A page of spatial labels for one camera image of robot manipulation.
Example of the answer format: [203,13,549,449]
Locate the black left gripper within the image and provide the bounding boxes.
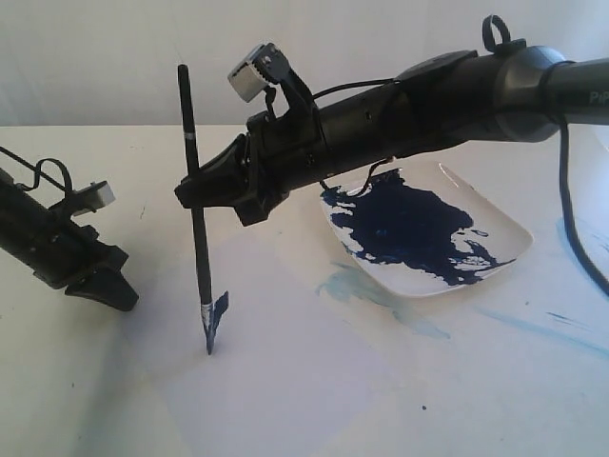
[28,226,139,312]

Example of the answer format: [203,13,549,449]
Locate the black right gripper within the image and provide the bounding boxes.
[174,111,328,227]

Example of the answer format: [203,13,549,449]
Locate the black paintbrush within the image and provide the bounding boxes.
[177,64,215,355]

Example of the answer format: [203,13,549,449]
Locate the white paper sheet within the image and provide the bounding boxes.
[124,235,387,456]

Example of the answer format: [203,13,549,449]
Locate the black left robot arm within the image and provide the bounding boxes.
[1,172,139,312]

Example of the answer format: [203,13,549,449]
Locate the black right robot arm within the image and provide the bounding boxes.
[175,46,608,226]

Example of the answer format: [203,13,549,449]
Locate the white square paint plate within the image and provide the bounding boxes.
[320,160,533,298]

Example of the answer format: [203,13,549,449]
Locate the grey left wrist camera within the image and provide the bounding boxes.
[69,181,115,216]

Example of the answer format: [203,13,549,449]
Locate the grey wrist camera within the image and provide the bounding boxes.
[69,181,115,216]
[227,43,290,103]

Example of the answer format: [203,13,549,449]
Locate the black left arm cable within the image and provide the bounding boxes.
[0,146,75,201]

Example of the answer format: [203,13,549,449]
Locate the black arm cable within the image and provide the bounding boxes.
[0,146,75,201]
[264,13,609,287]

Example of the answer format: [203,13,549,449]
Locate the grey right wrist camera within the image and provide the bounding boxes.
[227,43,290,103]

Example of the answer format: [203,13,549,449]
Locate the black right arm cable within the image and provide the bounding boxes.
[264,13,609,287]

